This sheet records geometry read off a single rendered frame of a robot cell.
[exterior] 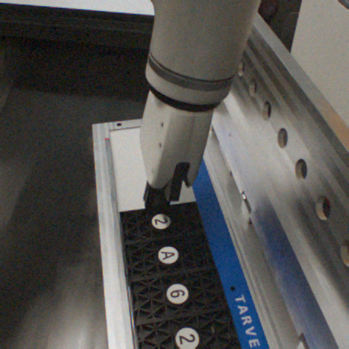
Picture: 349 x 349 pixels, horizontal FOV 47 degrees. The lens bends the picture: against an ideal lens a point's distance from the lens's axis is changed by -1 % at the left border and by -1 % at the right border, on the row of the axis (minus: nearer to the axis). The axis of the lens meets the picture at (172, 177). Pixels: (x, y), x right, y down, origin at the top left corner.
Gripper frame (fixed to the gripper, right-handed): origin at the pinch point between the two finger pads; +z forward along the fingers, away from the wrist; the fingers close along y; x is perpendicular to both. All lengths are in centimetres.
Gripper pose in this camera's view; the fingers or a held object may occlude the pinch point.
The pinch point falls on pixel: (158, 192)
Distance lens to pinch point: 50.1
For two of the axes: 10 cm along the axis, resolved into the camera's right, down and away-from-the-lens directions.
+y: 1.8, 7.0, -6.9
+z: -2.0, 7.1, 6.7
